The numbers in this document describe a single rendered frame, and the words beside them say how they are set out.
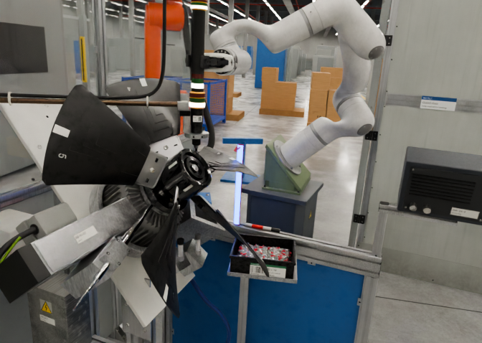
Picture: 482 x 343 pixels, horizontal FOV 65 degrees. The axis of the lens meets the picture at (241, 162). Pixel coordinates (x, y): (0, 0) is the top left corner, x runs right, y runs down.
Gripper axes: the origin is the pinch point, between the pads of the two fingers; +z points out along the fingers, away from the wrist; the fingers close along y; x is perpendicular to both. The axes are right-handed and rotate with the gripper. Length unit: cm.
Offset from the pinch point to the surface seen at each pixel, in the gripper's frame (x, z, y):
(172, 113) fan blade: -15.2, -0.6, 8.2
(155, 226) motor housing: -43.2, 15.7, 3.3
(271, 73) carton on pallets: -37, -889, 257
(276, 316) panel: -100, -36, -20
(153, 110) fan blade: -14.5, 2.2, 13.0
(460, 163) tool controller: -25, -32, -72
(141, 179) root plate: -28.9, 19.6, 4.6
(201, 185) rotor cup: -30.5, 12.4, -8.4
